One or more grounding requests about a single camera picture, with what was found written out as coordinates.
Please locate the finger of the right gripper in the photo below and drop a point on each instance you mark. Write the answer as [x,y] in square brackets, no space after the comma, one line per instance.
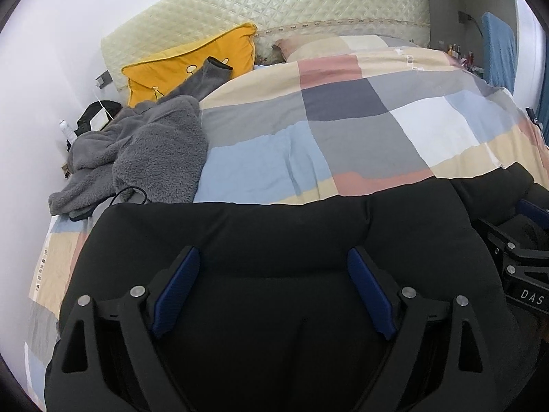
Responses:
[537,214]

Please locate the blue curtain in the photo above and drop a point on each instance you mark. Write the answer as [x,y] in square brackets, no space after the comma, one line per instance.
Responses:
[543,114]

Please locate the bottles on right shelf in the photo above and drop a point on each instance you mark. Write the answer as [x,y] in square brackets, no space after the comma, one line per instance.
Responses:
[464,59]

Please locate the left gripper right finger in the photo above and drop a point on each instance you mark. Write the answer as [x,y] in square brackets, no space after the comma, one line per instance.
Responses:
[437,360]

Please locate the cream quilted headboard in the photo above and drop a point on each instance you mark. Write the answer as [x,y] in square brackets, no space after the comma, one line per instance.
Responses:
[170,23]

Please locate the pink beige pillow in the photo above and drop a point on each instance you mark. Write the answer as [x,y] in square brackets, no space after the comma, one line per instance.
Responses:
[311,46]

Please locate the black puffer jacket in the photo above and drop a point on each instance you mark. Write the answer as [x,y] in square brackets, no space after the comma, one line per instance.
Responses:
[274,321]

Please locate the yellow pillow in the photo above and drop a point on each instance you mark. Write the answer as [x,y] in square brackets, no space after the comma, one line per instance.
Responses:
[155,76]

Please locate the patchwork checked duvet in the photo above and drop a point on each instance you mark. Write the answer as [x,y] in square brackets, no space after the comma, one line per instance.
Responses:
[302,131]

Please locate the wall socket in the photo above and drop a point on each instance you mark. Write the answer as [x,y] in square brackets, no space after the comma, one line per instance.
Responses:
[103,80]

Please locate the clear water bottle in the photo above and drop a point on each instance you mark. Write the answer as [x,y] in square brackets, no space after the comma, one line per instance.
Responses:
[68,132]

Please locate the blue towel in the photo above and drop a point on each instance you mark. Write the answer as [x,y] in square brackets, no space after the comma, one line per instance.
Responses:
[499,47]

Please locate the black bag on nightstand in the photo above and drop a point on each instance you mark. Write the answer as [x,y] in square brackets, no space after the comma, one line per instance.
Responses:
[97,116]

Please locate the grey fleece garment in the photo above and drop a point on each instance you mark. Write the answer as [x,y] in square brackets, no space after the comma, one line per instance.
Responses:
[156,148]

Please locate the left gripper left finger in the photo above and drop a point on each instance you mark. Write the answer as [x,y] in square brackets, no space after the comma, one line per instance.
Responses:
[77,379]

